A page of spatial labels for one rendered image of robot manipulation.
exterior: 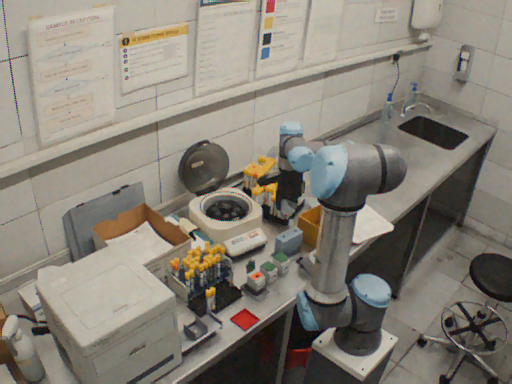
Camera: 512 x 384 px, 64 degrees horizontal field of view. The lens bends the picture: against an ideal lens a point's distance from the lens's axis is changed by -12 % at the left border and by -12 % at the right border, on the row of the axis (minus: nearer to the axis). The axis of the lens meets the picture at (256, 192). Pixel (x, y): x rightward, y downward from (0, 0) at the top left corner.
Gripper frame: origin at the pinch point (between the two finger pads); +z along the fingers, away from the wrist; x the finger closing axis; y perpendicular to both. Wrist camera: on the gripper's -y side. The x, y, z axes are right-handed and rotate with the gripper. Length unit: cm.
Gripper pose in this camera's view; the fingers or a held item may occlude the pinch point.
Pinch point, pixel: (280, 213)
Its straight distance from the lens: 166.3
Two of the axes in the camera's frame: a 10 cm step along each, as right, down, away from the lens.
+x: 4.0, -4.8, 7.8
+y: 9.2, 2.3, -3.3
